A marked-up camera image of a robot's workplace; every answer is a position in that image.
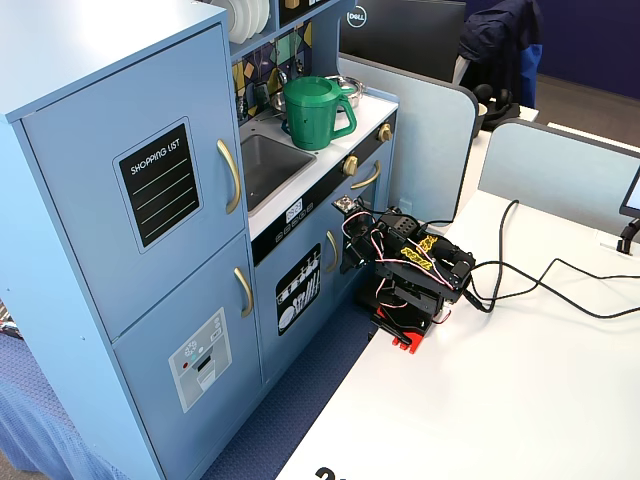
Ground gold dishwasher door handle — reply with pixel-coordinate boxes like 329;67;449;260
325;229;340;274

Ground steel pot with lid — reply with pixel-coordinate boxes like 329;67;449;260
327;74;369;109

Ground black headphones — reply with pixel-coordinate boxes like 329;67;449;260
472;83;521;131

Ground dark blue jacket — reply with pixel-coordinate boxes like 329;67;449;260
458;0;544;109

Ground blue shopping list cabinet door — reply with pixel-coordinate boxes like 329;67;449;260
19;22;250;344

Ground gold shopping list door handle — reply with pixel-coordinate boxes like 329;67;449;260
215;138;243;216

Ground blue ice dispenser print door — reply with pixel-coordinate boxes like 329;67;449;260
110;232;265;479

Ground red table clamp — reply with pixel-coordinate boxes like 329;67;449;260
369;304;426;356

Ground computer monitor with lit screen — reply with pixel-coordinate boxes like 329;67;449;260
618;164;640;221

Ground grey toy sink basin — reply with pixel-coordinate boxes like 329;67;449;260
239;132;319;214

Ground blue oven door with window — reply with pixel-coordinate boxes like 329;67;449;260
344;144;396;251

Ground black power cable with plug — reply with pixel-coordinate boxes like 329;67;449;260
462;198;521;315

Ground white toy plate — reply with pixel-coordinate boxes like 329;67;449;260
240;0;262;39
253;0;272;34
227;0;250;44

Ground gold ice dispenser door handle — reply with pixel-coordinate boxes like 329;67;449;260
233;267;255;319

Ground black Dell monitor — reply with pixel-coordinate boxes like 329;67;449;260
338;0;467;84

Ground blue toy kitchen cabinet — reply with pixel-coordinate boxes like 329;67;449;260
0;0;401;480

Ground thin black usb cable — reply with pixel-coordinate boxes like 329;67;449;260
469;259;640;320

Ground light blue desk divider panel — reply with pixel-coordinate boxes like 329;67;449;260
337;52;477;224
477;118;640;236

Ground long gold oven door handle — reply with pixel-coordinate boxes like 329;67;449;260
349;160;382;190

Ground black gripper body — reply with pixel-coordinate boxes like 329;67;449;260
342;209;384;256

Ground green plastic pitcher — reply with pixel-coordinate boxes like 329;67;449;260
281;74;359;150

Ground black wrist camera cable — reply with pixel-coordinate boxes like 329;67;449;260
487;257;640;306

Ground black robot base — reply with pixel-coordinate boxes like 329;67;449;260
355;279;454;334

